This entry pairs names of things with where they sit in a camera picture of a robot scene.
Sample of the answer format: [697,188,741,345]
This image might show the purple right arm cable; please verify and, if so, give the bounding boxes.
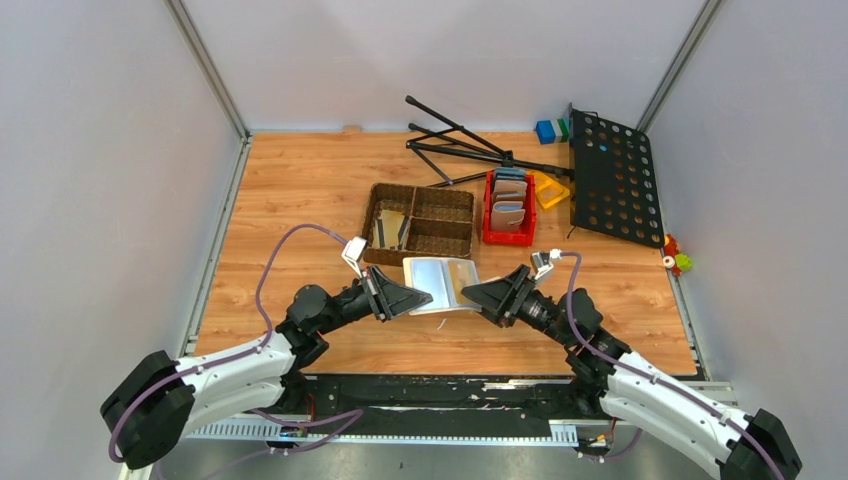
[559,250,790,480]

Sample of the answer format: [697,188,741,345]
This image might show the yellow transparent tray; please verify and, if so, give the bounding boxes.
[530,171,571,210]

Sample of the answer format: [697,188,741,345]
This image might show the brown wicker divided basket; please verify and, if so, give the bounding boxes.
[360,183,475,266]

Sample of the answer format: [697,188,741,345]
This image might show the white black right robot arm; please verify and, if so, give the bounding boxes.
[462,266,803,479]

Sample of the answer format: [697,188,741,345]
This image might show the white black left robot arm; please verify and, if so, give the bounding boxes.
[100,266,432,469]

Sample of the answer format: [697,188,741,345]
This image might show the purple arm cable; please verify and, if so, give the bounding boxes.
[559,250,790,480]
[107,223,366,465]

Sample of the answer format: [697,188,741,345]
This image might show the red plastic bin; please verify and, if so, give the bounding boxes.
[481,167,537,247]

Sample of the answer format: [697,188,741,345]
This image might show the black folding music stand legs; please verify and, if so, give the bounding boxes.
[404,95,576,188]

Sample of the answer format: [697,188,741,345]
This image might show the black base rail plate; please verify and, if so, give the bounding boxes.
[264,374,612,438]

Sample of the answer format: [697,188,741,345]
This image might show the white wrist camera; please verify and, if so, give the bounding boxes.
[531,248,563,284]
[341,236,368,278]

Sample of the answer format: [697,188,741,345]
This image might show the black perforated music stand desk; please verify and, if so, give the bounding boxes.
[568,108,665,248]

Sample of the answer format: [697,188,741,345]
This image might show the card holders in red bin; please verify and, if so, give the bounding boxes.
[489,167,528,232]

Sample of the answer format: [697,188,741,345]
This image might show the gold credit cards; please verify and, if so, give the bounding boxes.
[373,209,411,250]

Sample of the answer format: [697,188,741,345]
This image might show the blue green toy block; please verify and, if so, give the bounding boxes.
[534,118,571,145]

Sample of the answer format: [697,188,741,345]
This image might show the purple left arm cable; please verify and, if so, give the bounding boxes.
[107,223,366,465]

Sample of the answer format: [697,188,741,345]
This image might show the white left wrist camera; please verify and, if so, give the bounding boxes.
[341,236,368,278]

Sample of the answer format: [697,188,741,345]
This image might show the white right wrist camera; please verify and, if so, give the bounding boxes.
[531,248,563,284]

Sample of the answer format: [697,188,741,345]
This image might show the gold card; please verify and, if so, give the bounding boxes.
[447,259,479,305]

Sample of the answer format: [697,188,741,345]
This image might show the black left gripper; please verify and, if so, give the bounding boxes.
[316,265,433,336]

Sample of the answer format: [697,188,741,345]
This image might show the white card holder wallet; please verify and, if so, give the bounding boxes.
[403,257,481,316]

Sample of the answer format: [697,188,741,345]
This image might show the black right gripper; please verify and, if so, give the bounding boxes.
[461,265,574,349]

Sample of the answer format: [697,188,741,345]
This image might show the red green small toy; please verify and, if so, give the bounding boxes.
[662,234,693,277]

